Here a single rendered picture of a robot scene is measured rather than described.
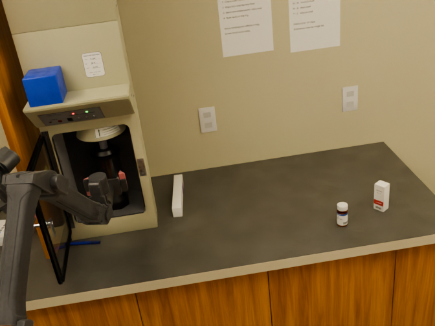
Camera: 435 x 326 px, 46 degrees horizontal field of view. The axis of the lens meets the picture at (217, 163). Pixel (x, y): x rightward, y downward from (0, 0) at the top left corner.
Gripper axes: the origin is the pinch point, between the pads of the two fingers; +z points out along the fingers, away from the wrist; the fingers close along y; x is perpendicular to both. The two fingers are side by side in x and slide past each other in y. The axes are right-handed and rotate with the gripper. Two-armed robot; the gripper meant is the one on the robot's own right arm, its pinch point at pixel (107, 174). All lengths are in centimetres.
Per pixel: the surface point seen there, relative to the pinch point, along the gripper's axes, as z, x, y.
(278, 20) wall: 43, -34, -73
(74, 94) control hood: -3.7, -32.9, 2.9
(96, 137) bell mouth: 1.0, -14.8, 0.6
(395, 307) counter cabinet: -30, 57, -96
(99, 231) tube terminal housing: -2.1, 22.1, 7.5
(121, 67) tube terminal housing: 0.2, -38.0, -12.8
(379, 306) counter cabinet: -30, 55, -90
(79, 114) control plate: -7.3, -27.5, 2.3
